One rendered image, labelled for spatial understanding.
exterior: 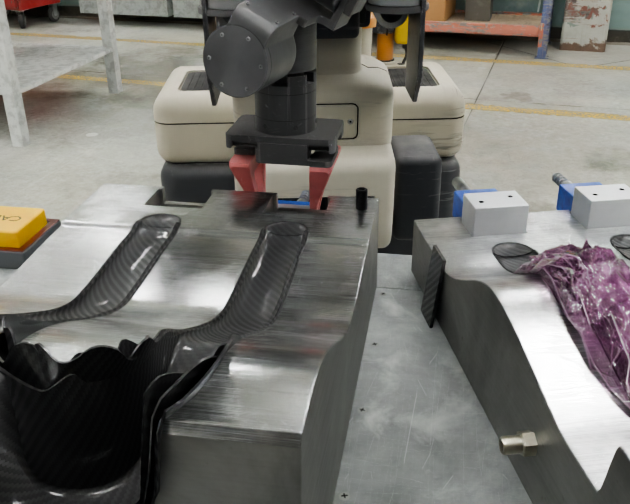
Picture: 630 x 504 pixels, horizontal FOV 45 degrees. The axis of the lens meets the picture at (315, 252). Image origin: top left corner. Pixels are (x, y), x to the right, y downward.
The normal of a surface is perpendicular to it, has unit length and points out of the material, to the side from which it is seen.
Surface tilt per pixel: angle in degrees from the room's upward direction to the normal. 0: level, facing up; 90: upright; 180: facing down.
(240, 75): 90
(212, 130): 90
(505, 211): 90
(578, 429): 7
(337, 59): 98
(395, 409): 0
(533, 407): 90
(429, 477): 0
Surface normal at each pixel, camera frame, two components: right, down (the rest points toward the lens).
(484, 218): 0.13, 0.44
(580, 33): -0.30, 0.43
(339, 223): -0.01, -0.89
